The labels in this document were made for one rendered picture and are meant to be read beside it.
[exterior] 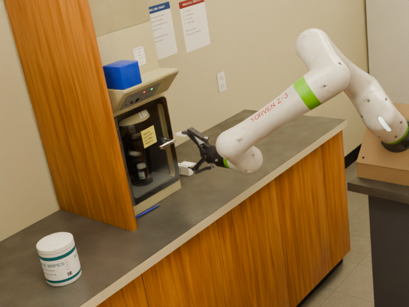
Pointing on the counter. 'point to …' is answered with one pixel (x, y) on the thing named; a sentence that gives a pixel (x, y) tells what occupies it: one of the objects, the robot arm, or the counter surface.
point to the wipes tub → (59, 259)
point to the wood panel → (72, 108)
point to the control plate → (140, 95)
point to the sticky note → (148, 136)
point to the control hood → (118, 97)
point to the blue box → (122, 74)
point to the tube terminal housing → (127, 44)
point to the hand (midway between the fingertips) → (181, 148)
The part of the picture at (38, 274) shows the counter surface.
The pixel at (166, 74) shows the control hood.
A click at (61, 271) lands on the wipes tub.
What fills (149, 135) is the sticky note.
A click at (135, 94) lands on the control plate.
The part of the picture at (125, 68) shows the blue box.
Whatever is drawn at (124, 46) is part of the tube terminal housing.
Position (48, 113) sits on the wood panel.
